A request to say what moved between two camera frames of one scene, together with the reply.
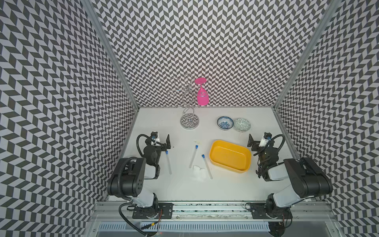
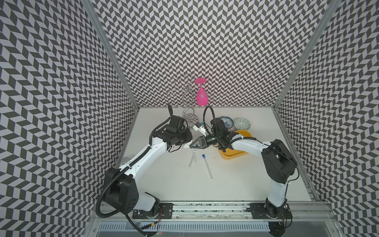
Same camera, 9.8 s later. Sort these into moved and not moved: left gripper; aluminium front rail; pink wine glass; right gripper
Moved: right gripper; left gripper
Not moved: aluminium front rail; pink wine glass
